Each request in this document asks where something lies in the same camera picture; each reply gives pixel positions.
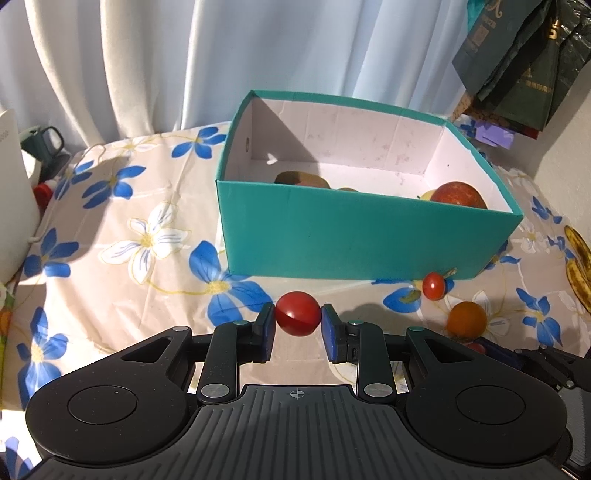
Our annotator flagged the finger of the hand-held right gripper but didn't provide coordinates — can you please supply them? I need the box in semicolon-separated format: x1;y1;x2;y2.
480;339;591;393

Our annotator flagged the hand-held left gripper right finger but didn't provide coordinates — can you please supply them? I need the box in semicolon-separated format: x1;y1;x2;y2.
321;303;481;407

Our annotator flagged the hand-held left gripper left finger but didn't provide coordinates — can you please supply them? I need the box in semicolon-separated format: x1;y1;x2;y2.
121;302;278;406

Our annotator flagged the teal cardboard box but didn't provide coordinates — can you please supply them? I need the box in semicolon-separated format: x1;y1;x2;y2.
216;90;524;281

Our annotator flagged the red apple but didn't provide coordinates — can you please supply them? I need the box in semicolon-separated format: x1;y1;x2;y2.
430;181;488;209

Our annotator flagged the orange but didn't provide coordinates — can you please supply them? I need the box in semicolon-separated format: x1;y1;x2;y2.
447;301;488;341

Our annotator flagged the floral tablecloth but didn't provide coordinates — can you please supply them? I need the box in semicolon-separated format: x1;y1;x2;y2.
0;121;591;480

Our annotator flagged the purple packet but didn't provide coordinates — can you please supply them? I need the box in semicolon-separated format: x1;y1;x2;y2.
475;121;515;149

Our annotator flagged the white curtain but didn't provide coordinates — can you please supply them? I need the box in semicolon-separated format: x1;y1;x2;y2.
0;0;476;148

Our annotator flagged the dark plastic bag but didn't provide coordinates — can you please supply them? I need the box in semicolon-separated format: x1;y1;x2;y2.
478;0;591;139

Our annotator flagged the dark green mug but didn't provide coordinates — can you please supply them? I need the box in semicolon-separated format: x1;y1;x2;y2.
21;126;65;160

